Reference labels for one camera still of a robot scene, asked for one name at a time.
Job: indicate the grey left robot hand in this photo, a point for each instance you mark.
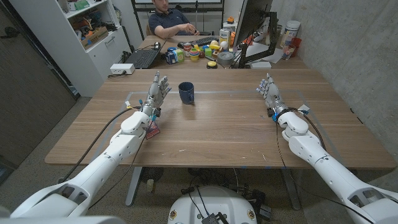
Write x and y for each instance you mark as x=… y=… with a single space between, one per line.
x=155 y=93

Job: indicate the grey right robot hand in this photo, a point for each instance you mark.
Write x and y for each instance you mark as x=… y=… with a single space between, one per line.
x=273 y=95

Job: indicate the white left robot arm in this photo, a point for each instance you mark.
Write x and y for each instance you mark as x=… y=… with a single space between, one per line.
x=105 y=161

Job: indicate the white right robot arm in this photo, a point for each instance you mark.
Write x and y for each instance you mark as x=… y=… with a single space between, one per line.
x=329 y=168

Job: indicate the dark blue cup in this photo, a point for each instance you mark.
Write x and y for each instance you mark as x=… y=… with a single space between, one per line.
x=186 y=92

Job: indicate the white flat box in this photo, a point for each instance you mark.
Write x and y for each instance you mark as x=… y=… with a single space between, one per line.
x=261 y=64

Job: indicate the red tag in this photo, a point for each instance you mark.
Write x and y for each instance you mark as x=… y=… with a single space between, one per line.
x=153 y=130

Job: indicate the black laptop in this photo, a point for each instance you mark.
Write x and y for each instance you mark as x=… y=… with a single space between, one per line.
x=143 y=57

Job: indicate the blue toy box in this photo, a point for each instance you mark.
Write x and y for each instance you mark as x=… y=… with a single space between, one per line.
x=170 y=57

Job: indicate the green toy box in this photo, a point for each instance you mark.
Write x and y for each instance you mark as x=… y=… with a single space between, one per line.
x=179 y=55

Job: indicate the white paper sheet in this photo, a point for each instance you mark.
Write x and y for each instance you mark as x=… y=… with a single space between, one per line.
x=261 y=49

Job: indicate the black computer mouse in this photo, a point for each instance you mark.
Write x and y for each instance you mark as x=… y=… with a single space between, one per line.
x=157 y=45

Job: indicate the red soup can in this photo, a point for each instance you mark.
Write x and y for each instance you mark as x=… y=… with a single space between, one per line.
x=187 y=49

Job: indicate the colourful stacking cups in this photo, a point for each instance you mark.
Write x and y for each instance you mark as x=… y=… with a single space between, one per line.
x=194 y=55

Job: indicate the yellow push button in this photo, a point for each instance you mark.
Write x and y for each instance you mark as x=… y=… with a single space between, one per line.
x=212 y=64

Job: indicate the white cylinder container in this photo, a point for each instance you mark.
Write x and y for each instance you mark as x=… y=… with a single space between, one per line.
x=290 y=32

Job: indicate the white shelf cabinet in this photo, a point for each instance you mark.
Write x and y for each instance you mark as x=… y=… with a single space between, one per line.
x=99 y=59

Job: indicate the green toy cube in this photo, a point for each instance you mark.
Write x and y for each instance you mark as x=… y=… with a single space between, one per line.
x=208 y=52

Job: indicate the orange ball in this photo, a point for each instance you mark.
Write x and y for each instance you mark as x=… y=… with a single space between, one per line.
x=233 y=39

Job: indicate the black keyboard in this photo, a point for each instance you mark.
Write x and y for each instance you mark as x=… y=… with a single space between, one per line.
x=203 y=41

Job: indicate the person in dark polo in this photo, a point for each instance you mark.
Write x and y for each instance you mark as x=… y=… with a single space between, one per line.
x=169 y=20

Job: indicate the yellow toy banana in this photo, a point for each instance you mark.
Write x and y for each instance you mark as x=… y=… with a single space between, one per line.
x=214 y=47

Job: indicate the white drink carton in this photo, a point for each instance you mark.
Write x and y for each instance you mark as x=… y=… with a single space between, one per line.
x=224 y=36

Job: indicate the computer monitor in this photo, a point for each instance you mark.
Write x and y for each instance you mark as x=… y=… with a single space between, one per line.
x=252 y=18

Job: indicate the cardboard box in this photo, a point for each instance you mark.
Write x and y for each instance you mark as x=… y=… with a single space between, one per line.
x=94 y=37

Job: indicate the orange small object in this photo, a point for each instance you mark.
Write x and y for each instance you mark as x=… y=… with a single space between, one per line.
x=230 y=20

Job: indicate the grey table leg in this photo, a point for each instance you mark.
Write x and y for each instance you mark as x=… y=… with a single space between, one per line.
x=133 y=186
x=291 y=189

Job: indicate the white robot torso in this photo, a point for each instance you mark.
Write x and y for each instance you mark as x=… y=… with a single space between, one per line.
x=214 y=202

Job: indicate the black connector box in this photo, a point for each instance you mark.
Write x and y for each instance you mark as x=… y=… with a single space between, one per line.
x=213 y=219

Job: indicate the grey duct tape roll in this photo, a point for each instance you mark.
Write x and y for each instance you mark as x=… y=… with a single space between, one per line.
x=224 y=60

